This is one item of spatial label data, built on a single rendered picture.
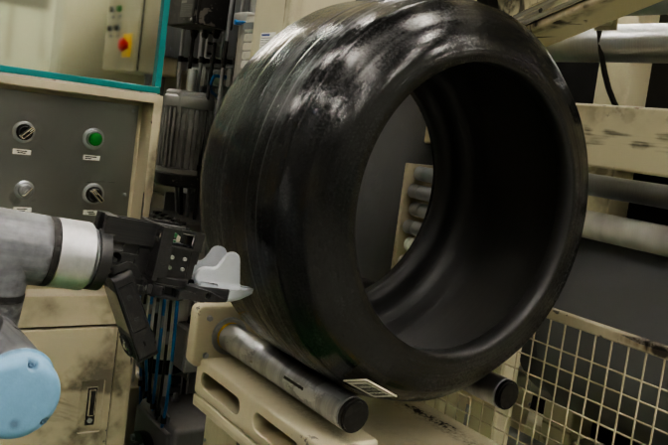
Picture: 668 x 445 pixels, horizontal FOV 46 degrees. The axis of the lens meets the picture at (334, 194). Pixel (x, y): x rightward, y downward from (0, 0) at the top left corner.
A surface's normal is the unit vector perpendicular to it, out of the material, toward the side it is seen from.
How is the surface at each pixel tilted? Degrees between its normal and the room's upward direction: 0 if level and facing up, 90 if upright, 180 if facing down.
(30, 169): 90
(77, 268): 101
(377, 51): 58
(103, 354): 90
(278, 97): 67
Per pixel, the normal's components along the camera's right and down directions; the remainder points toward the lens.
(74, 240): 0.61, -0.34
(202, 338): 0.57, 0.14
